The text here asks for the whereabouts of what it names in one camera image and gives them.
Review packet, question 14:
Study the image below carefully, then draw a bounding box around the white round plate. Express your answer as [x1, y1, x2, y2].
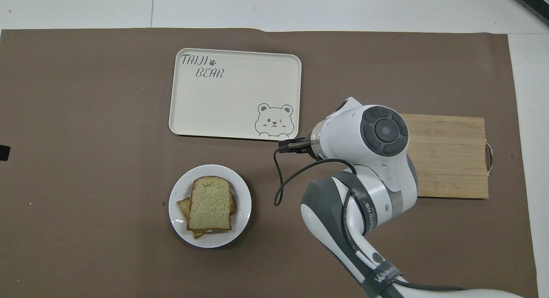
[169, 164, 252, 249]

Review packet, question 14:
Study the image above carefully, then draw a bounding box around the cream tray with bear print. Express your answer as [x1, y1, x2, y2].
[169, 48, 302, 141]

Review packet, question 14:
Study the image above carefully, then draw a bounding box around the toasted bread slice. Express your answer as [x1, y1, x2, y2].
[177, 194, 238, 240]
[187, 176, 233, 231]

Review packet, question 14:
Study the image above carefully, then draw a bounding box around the wooden cutting board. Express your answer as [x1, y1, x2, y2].
[399, 113, 494, 199]

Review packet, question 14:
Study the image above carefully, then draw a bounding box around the black cable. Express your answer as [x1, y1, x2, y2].
[273, 137, 357, 207]

